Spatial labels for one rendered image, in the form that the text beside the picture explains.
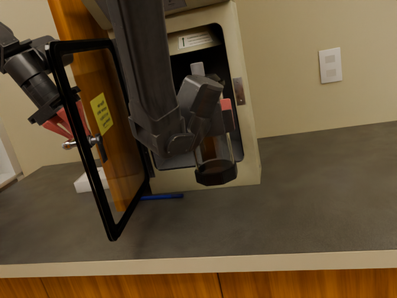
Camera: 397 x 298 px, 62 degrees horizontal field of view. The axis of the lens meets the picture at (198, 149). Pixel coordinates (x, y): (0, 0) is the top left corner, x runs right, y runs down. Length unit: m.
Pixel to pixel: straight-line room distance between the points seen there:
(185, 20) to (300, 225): 0.54
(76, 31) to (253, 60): 0.64
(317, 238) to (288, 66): 0.73
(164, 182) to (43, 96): 0.42
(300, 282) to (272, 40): 0.83
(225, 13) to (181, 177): 0.45
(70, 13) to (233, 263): 0.67
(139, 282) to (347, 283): 0.44
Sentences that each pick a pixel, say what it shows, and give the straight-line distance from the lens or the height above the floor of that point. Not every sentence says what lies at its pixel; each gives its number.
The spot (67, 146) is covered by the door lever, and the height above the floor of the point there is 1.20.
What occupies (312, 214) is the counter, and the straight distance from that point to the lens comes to 0.77.
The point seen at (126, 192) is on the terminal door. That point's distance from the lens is 0.80.
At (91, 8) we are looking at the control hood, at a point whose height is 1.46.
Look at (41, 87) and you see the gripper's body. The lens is 0.74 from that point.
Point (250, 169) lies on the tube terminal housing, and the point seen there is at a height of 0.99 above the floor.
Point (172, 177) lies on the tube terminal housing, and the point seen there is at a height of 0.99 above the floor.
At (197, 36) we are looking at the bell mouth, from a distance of 0.89.
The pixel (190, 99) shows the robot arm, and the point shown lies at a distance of 0.54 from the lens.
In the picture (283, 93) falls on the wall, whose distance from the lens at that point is 1.29.
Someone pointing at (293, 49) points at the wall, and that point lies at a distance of 1.27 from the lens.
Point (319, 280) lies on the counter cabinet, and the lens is 0.75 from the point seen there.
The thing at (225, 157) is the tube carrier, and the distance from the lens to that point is 0.75.
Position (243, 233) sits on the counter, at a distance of 0.74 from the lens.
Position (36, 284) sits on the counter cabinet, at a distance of 0.99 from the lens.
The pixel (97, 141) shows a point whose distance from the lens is 0.67.
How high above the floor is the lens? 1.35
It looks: 18 degrees down
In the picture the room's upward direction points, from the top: 12 degrees counter-clockwise
